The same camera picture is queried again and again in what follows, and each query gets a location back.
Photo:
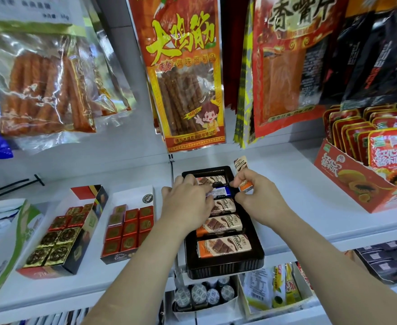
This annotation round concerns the person's right hand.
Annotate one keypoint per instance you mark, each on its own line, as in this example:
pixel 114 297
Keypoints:
pixel 262 203

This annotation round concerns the person's left hand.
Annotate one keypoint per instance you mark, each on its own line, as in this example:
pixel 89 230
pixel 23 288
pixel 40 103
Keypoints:
pixel 185 209

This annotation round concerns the person's right thumb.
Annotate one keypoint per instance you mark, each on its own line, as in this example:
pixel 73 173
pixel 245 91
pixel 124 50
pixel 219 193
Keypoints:
pixel 244 198

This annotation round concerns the person's left fingers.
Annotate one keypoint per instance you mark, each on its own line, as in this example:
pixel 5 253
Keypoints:
pixel 188 186

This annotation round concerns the blue chocolate bar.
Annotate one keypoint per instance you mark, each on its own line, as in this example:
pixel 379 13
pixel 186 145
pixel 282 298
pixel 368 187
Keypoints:
pixel 222 192

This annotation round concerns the orange white chocolate bar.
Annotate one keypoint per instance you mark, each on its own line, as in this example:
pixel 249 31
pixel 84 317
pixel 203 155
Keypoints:
pixel 224 206
pixel 223 246
pixel 208 180
pixel 220 224
pixel 242 164

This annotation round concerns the person's right forearm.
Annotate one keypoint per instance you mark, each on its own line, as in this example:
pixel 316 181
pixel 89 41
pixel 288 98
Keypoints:
pixel 330 270

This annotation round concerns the person's left forearm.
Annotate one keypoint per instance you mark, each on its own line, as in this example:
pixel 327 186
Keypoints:
pixel 140 277

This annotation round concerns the white box of chocolates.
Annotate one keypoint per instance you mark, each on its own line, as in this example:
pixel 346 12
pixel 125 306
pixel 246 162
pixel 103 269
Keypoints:
pixel 134 199

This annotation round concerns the white store shelf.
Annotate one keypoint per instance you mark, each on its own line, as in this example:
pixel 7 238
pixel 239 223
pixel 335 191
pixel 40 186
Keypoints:
pixel 303 199

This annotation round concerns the black plastic display tray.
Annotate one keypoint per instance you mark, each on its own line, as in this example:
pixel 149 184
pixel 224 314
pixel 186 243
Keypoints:
pixel 223 263

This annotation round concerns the group of red chocolate squares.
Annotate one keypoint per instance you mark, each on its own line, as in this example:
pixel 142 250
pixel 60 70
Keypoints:
pixel 129 230

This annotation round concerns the white box of green packets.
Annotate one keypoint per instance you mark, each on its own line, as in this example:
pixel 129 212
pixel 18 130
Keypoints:
pixel 273 291

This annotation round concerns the bundle of yellow striped packets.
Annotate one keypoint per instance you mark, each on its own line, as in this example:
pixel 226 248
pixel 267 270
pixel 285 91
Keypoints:
pixel 244 98

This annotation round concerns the group of foil lidded bottles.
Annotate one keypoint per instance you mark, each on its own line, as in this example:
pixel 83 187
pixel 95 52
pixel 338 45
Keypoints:
pixel 201 294

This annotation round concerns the red papaya print display box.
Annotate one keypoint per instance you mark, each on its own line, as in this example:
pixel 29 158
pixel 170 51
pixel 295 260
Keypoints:
pixel 347 181

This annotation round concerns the orange packet with cartoon figure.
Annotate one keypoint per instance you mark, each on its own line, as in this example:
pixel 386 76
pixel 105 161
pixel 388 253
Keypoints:
pixel 185 74

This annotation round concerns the black red chocolate box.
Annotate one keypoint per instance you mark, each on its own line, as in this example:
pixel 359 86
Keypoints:
pixel 83 240

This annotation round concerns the red packet of spicy sheets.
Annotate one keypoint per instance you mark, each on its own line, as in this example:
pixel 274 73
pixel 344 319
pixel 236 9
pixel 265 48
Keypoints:
pixel 286 71

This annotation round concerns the group of gold chocolate squares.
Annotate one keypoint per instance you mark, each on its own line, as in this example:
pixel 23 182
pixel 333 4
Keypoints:
pixel 58 238

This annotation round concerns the row of red snack packets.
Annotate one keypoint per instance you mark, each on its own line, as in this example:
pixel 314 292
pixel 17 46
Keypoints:
pixel 384 145

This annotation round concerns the box of black packets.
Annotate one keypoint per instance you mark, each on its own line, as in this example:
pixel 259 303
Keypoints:
pixel 388 260

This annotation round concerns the clear packet of spicy sticks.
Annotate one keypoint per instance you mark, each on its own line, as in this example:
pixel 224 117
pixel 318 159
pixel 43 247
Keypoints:
pixel 42 91

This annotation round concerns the black metal display hook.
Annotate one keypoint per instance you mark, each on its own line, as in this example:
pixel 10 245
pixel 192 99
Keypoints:
pixel 12 186

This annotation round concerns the black hanging snack packets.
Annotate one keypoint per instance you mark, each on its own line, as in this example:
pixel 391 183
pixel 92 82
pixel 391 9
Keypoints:
pixel 371 57

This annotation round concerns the white green cardboard box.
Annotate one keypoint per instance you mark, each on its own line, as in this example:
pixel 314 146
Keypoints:
pixel 5 247

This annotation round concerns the white label hanging packet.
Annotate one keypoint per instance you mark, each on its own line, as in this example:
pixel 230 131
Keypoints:
pixel 29 8

